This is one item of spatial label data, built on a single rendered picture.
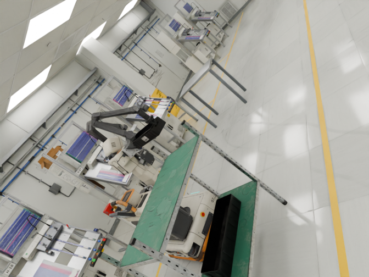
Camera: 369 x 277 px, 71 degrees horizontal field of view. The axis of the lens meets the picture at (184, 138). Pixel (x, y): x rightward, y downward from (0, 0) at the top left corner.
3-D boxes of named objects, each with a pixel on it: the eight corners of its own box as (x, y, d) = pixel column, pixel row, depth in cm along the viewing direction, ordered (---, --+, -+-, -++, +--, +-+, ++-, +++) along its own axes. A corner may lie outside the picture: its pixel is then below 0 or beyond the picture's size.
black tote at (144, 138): (137, 150, 303) (129, 144, 300) (144, 138, 313) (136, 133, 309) (159, 134, 258) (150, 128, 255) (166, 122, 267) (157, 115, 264)
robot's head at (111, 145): (111, 152, 245) (106, 137, 248) (104, 158, 262) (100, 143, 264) (124, 149, 254) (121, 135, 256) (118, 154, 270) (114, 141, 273)
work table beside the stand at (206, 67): (247, 102, 397) (208, 67, 374) (215, 128, 435) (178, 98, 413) (246, 89, 432) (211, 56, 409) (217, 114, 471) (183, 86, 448)
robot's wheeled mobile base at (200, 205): (205, 264, 239) (184, 251, 232) (172, 259, 290) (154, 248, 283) (227, 199, 275) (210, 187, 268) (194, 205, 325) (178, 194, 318)
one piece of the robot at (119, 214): (143, 216, 236) (118, 215, 225) (129, 218, 264) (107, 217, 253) (144, 204, 240) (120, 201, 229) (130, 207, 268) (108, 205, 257)
